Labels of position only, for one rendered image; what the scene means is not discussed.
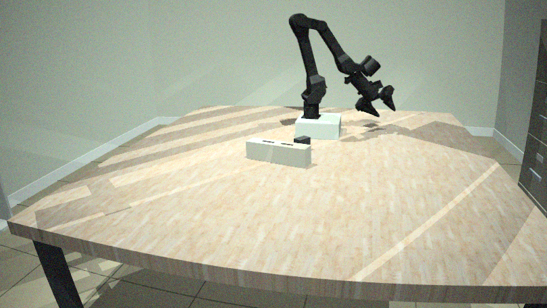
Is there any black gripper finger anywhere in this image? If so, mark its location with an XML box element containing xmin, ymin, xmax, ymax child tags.
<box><xmin>361</xmin><ymin>102</ymin><xmax>380</xmax><ymax>117</ymax></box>
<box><xmin>383</xmin><ymin>95</ymin><xmax>396</xmax><ymax>111</ymax></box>

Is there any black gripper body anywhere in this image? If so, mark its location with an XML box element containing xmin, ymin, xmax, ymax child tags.
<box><xmin>355</xmin><ymin>80</ymin><xmax>394</xmax><ymax>111</ymax></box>

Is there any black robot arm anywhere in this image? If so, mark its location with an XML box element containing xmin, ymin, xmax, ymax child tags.
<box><xmin>289</xmin><ymin>14</ymin><xmax>381</xmax><ymax>120</ymax></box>

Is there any black two-prong charger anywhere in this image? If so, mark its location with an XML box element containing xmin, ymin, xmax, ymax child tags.
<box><xmin>294</xmin><ymin>135</ymin><xmax>311</xmax><ymax>145</ymax></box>

